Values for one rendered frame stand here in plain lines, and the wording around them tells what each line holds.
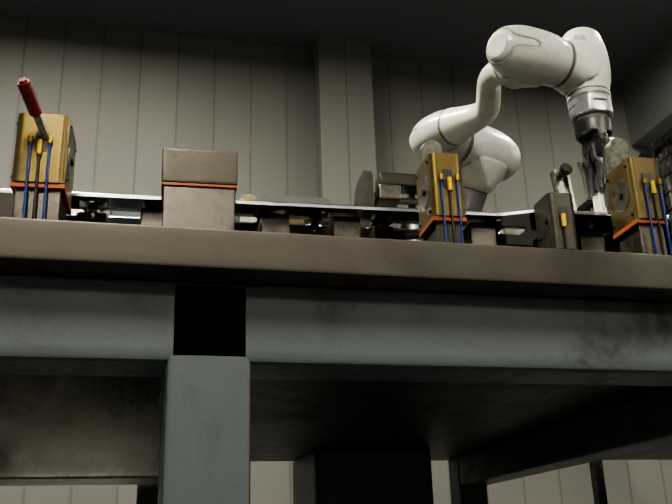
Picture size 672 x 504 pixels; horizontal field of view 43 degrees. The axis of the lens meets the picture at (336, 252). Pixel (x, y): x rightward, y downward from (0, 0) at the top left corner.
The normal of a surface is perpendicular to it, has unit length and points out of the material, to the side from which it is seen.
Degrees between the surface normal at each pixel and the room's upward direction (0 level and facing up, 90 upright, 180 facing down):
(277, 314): 90
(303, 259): 90
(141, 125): 90
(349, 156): 90
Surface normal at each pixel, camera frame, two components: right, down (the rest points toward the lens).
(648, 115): -0.97, -0.05
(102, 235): 0.23, -0.33
